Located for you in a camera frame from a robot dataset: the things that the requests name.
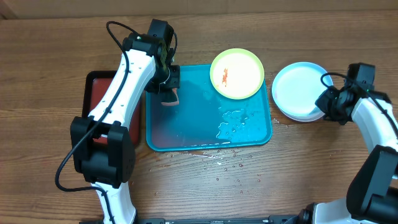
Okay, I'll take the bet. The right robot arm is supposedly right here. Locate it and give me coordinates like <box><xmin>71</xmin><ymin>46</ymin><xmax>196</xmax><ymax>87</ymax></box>
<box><xmin>290</xmin><ymin>86</ymin><xmax>397</xmax><ymax>223</ymax></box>

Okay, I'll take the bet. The yellow-green plate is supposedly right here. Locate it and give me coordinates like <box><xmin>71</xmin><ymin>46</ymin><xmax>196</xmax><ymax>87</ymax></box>
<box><xmin>210</xmin><ymin>48</ymin><xmax>264</xmax><ymax>100</ymax></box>

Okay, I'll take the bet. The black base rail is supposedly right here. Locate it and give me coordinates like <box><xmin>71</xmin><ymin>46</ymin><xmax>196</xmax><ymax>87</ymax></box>
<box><xmin>133</xmin><ymin>212</ymin><xmax>312</xmax><ymax>224</ymax></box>

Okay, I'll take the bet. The teal plastic tray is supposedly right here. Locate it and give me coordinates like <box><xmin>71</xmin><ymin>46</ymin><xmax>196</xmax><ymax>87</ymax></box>
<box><xmin>146</xmin><ymin>64</ymin><xmax>272</xmax><ymax>152</ymax></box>

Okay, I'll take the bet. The light blue plate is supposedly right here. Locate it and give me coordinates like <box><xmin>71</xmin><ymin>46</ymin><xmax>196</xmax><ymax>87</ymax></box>
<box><xmin>271</xmin><ymin>62</ymin><xmax>333</xmax><ymax>108</ymax></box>

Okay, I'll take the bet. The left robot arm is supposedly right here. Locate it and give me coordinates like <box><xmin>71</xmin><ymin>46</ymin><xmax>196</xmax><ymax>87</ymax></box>
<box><xmin>55</xmin><ymin>31</ymin><xmax>180</xmax><ymax>223</ymax></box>

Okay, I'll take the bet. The green and pink sponge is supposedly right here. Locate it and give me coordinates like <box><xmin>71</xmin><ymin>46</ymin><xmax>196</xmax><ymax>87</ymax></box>
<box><xmin>161</xmin><ymin>88</ymin><xmax>179</xmax><ymax>106</ymax></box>

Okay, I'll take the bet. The black tray with red water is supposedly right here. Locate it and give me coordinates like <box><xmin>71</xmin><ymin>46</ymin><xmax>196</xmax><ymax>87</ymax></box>
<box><xmin>81</xmin><ymin>70</ymin><xmax>141</xmax><ymax>146</ymax></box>

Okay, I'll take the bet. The white plate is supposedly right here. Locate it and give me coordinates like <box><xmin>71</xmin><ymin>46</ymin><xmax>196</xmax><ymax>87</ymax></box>
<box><xmin>279</xmin><ymin>106</ymin><xmax>324</xmax><ymax>123</ymax></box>

